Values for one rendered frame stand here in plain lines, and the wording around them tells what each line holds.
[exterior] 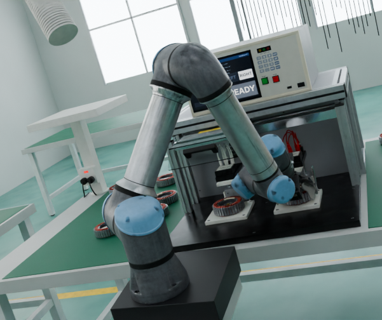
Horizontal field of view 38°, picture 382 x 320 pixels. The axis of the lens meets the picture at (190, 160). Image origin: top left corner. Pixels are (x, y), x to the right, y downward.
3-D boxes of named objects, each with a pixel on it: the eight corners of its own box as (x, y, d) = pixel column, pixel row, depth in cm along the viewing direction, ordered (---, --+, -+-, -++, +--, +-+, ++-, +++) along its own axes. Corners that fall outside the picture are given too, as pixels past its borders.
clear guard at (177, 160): (239, 157, 172) (234, 138, 171) (168, 171, 180) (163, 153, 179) (257, 131, 202) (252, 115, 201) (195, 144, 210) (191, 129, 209)
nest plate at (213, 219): (247, 219, 186) (246, 215, 186) (205, 225, 191) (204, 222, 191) (255, 202, 200) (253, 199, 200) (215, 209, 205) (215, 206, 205)
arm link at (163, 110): (106, 240, 140) (177, 34, 138) (93, 224, 154) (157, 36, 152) (149, 250, 145) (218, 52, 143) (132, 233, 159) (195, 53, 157)
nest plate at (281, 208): (320, 207, 178) (318, 204, 178) (274, 214, 183) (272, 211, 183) (322, 192, 192) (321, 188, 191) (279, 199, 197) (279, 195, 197)
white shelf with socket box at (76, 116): (126, 204, 253) (95, 108, 244) (57, 216, 266) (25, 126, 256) (152, 180, 285) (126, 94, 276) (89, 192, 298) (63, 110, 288)
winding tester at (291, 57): (311, 90, 188) (298, 30, 183) (192, 117, 203) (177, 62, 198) (319, 73, 224) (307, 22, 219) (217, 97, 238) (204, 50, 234)
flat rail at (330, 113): (341, 116, 184) (339, 107, 184) (171, 152, 205) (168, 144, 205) (341, 115, 185) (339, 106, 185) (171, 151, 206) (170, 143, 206)
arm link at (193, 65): (214, 31, 130) (307, 188, 148) (196, 33, 140) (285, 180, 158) (177, 59, 128) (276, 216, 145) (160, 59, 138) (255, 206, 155)
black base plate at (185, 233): (361, 226, 161) (359, 219, 161) (161, 254, 183) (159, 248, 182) (360, 175, 204) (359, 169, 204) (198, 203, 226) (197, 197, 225)
